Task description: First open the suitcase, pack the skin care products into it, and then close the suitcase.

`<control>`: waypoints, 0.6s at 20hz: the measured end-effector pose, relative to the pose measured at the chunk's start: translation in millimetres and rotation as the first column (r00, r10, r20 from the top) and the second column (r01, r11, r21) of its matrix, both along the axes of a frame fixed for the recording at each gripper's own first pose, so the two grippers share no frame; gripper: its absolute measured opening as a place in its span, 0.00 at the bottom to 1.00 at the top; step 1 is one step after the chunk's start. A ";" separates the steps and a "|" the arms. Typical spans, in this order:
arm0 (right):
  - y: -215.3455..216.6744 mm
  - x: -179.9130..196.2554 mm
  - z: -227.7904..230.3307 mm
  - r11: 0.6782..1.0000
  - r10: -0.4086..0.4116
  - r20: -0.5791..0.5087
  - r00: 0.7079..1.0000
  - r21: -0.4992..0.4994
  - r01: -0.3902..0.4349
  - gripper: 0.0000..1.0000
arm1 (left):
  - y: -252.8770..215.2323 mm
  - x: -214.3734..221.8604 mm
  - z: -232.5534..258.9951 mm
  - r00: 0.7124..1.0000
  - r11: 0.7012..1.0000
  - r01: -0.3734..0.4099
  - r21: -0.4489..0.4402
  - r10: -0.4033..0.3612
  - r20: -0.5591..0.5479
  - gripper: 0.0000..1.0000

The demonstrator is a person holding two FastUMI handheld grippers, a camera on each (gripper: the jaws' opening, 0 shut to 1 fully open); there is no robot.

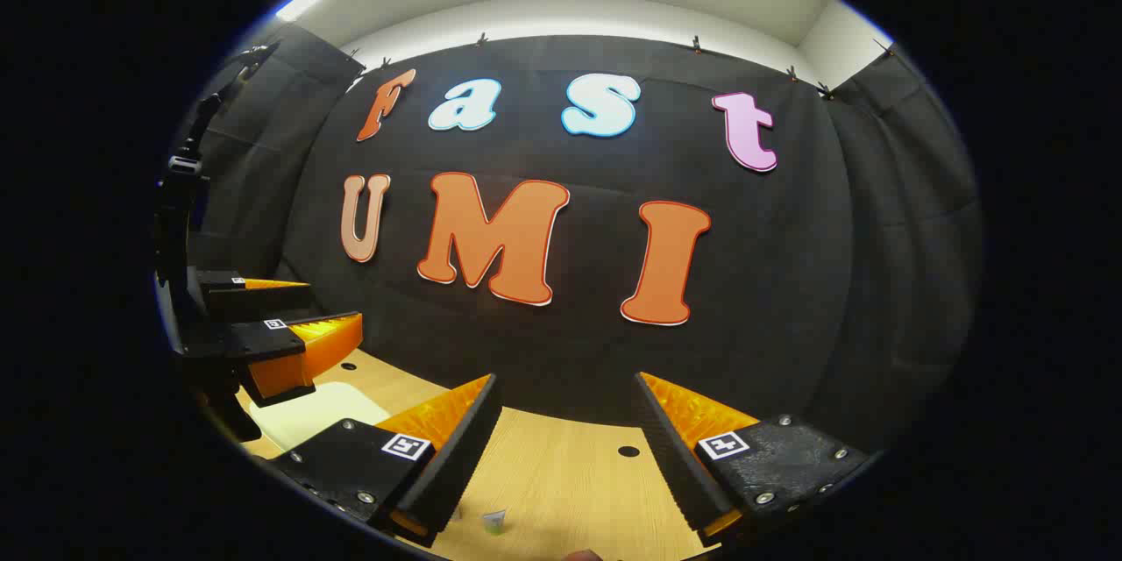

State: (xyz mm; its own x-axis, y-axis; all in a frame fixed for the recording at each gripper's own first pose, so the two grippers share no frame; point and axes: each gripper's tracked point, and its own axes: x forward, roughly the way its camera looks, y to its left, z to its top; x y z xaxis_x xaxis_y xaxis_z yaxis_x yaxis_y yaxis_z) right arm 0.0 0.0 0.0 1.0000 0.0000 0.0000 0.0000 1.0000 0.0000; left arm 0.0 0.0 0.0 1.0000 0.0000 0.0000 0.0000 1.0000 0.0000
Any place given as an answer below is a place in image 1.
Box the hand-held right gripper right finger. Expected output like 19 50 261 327
629 371 870 549

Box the black backdrop cloth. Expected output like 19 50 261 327
175 22 983 457

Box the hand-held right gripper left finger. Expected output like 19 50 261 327
267 373 505 549

